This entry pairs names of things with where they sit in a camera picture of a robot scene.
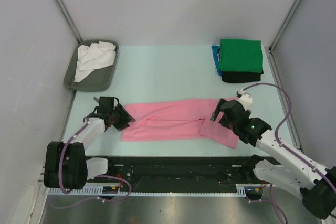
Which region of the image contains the black folded t shirt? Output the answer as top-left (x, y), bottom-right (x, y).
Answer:
top-left (221, 70), bottom-right (264, 83)

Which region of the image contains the right aluminium frame post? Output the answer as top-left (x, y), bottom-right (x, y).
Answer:
top-left (268, 0), bottom-right (303, 53)

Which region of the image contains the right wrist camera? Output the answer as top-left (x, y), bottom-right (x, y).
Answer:
top-left (236, 90), bottom-right (253, 110)

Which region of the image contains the pink t shirt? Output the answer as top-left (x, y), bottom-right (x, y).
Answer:
top-left (121, 99), bottom-right (239, 149)

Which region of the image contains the blue folded t shirt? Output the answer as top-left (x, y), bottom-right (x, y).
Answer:
top-left (212, 45), bottom-right (222, 76)

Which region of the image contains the aluminium frame post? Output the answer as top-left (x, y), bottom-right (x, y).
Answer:
top-left (54, 0), bottom-right (83, 43)
top-left (268, 0), bottom-right (303, 53)

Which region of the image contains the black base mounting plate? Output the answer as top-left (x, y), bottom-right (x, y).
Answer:
top-left (89, 156), bottom-right (265, 192)

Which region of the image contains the grey fabric basket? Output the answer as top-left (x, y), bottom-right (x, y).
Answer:
top-left (64, 39), bottom-right (119, 92)

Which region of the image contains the white slotted cable duct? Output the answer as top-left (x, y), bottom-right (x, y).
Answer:
top-left (46, 184), bottom-right (265, 197)

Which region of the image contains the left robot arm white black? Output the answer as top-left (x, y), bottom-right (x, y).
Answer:
top-left (44, 97), bottom-right (135, 194)

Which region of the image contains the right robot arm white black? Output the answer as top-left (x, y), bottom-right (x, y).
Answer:
top-left (211, 96), bottom-right (335, 220)

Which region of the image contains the left aluminium frame post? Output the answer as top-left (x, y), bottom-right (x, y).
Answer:
top-left (54, 0), bottom-right (83, 43)

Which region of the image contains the white t shirt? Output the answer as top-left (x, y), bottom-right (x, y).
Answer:
top-left (74, 41), bottom-right (117, 83)

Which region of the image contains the green folded t shirt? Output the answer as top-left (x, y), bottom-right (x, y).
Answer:
top-left (219, 39), bottom-right (263, 73)

